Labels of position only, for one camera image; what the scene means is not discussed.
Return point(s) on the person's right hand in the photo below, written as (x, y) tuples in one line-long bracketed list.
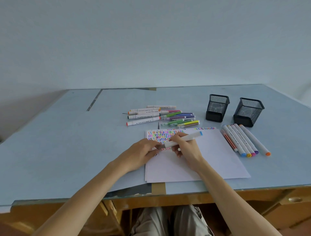
[(190, 155)]

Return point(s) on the person's left hand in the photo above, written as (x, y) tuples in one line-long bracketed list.
[(136, 154)]

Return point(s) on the person's left thumb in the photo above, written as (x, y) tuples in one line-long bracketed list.
[(153, 153)]

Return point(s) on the white marker with blue cap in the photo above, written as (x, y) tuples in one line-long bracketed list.
[(234, 141), (187, 138)]

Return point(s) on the white paper sheet with scribbles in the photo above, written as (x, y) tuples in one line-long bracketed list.
[(213, 158), (206, 128)]

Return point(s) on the person's left forearm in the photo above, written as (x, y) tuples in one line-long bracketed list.
[(80, 201)]

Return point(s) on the person's right forearm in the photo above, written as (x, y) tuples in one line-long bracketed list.
[(233, 201)]

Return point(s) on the white marker with red cap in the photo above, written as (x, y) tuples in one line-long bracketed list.
[(143, 121)]

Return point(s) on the brown tape strip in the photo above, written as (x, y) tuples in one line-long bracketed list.
[(159, 188)]

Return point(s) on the white marker with green cap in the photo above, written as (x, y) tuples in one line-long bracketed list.
[(143, 115)]

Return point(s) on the white marker with orange cap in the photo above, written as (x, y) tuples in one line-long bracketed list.
[(255, 140), (145, 112)]

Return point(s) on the pile of thin coloured pens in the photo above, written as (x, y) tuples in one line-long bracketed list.
[(181, 119)]

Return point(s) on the white marker with yellow cap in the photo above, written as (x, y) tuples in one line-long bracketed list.
[(145, 109), (239, 141)]

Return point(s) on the person's grey trousers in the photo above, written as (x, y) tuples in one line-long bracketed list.
[(167, 222)]

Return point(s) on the thin red pen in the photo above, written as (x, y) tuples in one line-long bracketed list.
[(229, 141)]

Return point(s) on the black mesh pen holder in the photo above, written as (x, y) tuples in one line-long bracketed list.
[(248, 113), (217, 107)]

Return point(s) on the white marker with pink cap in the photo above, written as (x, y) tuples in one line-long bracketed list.
[(243, 140)]

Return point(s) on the white marker with purple cap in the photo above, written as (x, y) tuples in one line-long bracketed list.
[(246, 139)]

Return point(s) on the wooden drawer with round pull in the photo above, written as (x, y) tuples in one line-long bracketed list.
[(291, 201)]

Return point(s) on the wooden desk frame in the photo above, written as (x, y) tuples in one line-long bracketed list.
[(73, 218)]

